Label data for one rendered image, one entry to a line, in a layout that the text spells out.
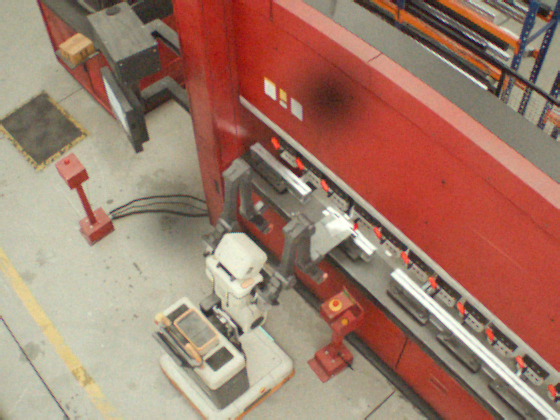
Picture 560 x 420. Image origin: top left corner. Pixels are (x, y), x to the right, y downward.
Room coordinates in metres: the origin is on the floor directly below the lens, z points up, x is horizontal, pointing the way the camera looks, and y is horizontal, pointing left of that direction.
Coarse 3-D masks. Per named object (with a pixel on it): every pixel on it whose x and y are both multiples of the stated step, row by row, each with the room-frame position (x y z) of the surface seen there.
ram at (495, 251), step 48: (240, 48) 2.67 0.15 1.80; (288, 48) 2.36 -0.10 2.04; (288, 96) 2.37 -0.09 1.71; (336, 96) 2.10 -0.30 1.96; (336, 144) 2.09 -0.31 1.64; (384, 144) 1.86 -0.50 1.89; (432, 144) 1.66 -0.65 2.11; (384, 192) 1.82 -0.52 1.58; (432, 192) 1.62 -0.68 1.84; (480, 192) 1.45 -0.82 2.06; (432, 240) 1.56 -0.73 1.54; (480, 240) 1.38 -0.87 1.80; (528, 240) 1.23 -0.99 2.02; (480, 288) 1.30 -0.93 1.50; (528, 288) 1.15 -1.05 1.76; (528, 336) 1.05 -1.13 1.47
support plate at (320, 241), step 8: (328, 216) 2.10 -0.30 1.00; (320, 224) 2.05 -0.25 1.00; (320, 232) 2.00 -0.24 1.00; (344, 232) 1.99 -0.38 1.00; (312, 240) 1.95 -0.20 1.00; (320, 240) 1.95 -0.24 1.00; (328, 240) 1.94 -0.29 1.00; (336, 240) 1.94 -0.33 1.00; (312, 248) 1.90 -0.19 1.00; (320, 248) 1.89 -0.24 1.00; (328, 248) 1.89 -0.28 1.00
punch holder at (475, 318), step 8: (464, 304) 1.33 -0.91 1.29; (472, 304) 1.31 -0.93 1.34; (464, 312) 1.31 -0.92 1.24; (472, 312) 1.29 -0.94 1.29; (480, 312) 1.26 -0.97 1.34; (464, 320) 1.30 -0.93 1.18; (472, 320) 1.27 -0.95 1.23; (480, 320) 1.24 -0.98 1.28; (488, 320) 1.23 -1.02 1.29; (480, 328) 1.22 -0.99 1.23
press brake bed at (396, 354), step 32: (256, 192) 2.45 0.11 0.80; (320, 288) 1.97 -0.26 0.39; (352, 288) 1.77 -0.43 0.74; (384, 320) 1.55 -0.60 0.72; (384, 352) 1.50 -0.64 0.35; (416, 352) 1.34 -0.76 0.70; (416, 384) 1.27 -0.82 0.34; (448, 384) 1.13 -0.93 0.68; (448, 416) 1.04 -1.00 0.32; (480, 416) 0.93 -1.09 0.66
